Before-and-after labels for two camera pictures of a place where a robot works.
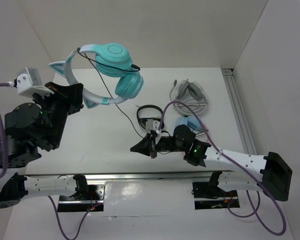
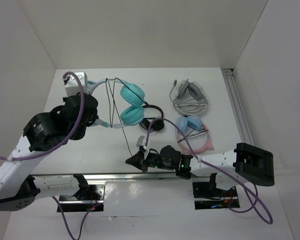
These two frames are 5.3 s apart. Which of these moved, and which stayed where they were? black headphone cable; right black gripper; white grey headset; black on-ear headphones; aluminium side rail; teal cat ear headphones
Moved: black headphone cable; teal cat ear headphones; right black gripper
Stayed: aluminium side rail; black on-ear headphones; white grey headset
